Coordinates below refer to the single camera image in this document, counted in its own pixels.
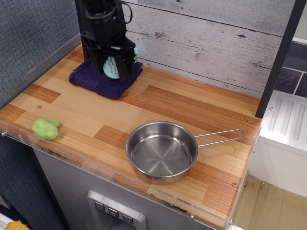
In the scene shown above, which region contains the stainless steel pan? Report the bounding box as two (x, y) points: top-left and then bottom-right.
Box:
(126, 121), (245, 185)

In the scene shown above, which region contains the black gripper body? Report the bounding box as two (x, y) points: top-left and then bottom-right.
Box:
(81, 11), (136, 59)

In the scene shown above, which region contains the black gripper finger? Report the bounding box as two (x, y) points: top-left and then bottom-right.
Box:
(87, 45), (111, 75)
(115, 55), (135, 81)

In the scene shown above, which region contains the grey toy fridge cabinet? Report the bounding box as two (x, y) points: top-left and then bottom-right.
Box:
(34, 149), (209, 230)

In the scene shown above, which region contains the black frame post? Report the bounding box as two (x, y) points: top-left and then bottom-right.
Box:
(255, 0), (307, 118)
(75, 0), (95, 62)

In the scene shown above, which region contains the white toy sink unit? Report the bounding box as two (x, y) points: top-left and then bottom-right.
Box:
(248, 91), (307, 197)

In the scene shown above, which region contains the dispenser panel with buttons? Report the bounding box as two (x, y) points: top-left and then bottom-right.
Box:
(87, 190), (147, 230)

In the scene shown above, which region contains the light blue scalp brush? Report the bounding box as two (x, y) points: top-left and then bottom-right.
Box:
(103, 46), (140, 79)

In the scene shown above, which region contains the clear acrylic edge guard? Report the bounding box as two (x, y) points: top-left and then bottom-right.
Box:
(0, 122), (234, 230)

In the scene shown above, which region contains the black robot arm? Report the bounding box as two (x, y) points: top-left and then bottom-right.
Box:
(75, 0), (136, 81)

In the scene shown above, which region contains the yellow spiky toy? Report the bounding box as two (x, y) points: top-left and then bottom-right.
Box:
(6, 221), (30, 230)

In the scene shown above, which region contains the black right frame post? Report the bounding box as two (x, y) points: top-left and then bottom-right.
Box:
(255, 0), (307, 118)

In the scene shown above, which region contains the purple knitted cloth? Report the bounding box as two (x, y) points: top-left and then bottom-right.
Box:
(69, 59), (143, 100)

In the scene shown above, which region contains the black left frame post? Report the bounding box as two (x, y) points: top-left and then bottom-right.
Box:
(75, 0), (95, 62)

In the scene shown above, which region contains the green toy broccoli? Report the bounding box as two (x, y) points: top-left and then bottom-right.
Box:
(32, 118), (60, 140)

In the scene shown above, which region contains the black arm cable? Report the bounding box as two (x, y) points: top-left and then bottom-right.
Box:
(119, 1), (133, 24)

